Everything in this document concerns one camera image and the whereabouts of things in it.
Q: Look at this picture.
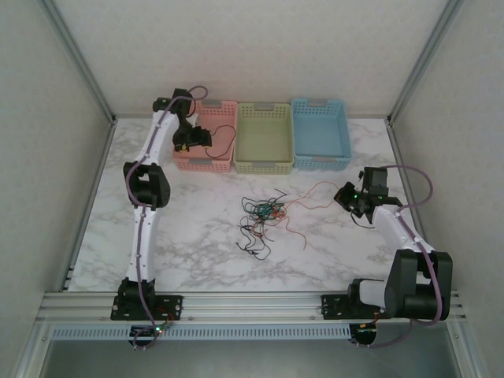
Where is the orange thin wire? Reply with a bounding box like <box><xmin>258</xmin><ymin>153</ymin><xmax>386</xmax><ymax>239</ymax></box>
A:
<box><xmin>275</xmin><ymin>180</ymin><xmax>339</xmax><ymax>250</ymax></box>

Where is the black knotted thin wire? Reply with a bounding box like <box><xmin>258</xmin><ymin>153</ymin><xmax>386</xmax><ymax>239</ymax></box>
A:
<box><xmin>240</xmin><ymin>191</ymin><xmax>288</xmax><ymax>217</ymax></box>

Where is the teal thin wire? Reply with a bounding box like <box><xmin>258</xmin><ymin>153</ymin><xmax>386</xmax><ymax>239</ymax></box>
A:
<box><xmin>246</xmin><ymin>198</ymin><xmax>276</xmax><ymax>221</ymax></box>

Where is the pink plastic basket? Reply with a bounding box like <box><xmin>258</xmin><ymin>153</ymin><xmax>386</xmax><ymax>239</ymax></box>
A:
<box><xmin>172</xmin><ymin>98</ymin><xmax>239</xmax><ymax>173</ymax></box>

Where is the green plastic basket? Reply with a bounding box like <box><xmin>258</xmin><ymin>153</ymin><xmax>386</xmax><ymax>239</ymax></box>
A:
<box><xmin>232</xmin><ymin>101</ymin><xmax>295</xmax><ymax>176</ymax></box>

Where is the blue plastic basket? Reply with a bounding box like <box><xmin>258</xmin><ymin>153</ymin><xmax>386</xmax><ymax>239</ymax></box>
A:
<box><xmin>290</xmin><ymin>97</ymin><xmax>352</xmax><ymax>171</ymax></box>

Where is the right controller board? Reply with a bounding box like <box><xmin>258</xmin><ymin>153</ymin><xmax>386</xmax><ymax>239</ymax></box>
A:
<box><xmin>351</xmin><ymin>321</ymin><xmax>380</xmax><ymax>344</ymax></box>

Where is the controller board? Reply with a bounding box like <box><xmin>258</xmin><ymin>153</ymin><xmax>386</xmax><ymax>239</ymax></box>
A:
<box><xmin>351</xmin><ymin>321</ymin><xmax>380</xmax><ymax>344</ymax></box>
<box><xmin>128</xmin><ymin>324</ymin><xmax>165</xmax><ymax>340</ymax></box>

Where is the left controller board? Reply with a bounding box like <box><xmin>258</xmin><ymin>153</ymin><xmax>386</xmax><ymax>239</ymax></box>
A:
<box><xmin>128</xmin><ymin>324</ymin><xmax>165</xmax><ymax>340</ymax></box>

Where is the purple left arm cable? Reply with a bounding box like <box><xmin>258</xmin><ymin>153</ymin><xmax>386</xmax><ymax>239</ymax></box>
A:
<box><xmin>126</xmin><ymin>85</ymin><xmax>209</xmax><ymax>351</ymax></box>

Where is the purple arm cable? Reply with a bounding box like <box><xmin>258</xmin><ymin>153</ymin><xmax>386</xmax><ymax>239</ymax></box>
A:
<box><xmin>348</xmin><ymin>164</ymin><xmax>443</xmax><ymax>350</ymax></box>
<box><xmin>126</xmin><ymin>85</ymin><xmax>209</xmax><ymax>351</ymax></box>

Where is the aluminium back frame rail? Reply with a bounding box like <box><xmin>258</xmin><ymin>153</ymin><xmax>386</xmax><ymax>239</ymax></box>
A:
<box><xmin>112</xmin><ymin>113</ymin><xmax>391</xmax><ymax>120</ymax></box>

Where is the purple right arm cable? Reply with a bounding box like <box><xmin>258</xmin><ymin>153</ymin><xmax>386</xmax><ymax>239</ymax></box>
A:
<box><xmin>348</xmin><ymin>164</ymin><xmax>443</xmax><ymax>350</ymax></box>

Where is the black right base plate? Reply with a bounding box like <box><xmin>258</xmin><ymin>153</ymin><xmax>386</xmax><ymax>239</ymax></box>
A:
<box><xmin>320</xmin><ymin>293</ymin><xmax>395</xmax><ymax>321</ymax></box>

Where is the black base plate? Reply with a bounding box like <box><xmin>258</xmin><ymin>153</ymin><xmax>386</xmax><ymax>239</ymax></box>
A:
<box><xmin>109</xmin><ymin>294</ymin><xmax>184</xmax><ymax>322</ymax></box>
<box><xmin>320</xmin><ymin>293</ymin><xmax>395</xmax><ymax>321</ymax></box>

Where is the aluminium frame post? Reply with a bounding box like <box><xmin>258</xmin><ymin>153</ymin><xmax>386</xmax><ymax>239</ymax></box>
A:
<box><xmin>448</xmin><ymin>321</ymin><xmax>473</xmax><ymax>378</ymax></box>
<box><xmin>39</xmin><ymin>0</ymin><xmax>117</xmax><ymax>123</ymax></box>
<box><xmin>13</xmin><ymin>319</ymin><xmax>54</xmax><ymax>378</ymax></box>
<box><xmin>387</xmin><ymin>0</ymin><xmax>468</xmax><ymax>126</ymax></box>

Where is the aluminium mounting rail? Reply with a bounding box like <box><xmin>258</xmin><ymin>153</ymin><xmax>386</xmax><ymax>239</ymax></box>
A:
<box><xmin>37</xmin><ymin>290</ymin><xmax>468</xmax><ymax>323</ymax></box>

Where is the white slotted cable duct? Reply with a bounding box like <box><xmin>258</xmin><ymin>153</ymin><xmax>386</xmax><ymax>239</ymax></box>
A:
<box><xmin>50</xmin><ymin>324</ymin><xmax>352</xmax><ymax>342</ymax></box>

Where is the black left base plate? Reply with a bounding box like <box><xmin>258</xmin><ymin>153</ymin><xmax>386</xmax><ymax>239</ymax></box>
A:
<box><xmin>109</xmin><ymin>294</ymin><xmax>184</xmax><ymax>322</ymax></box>

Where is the aluminium lower frame post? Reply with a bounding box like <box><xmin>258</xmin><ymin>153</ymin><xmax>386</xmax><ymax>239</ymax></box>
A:
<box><xmin>13</xmin><ymin>319</ymin><xmax>54</xmax><ymax>378</ymax></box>
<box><xmin>448</xmin><ymin>321</ymin><xmax>473</xmax><ymax>378</ymax></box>

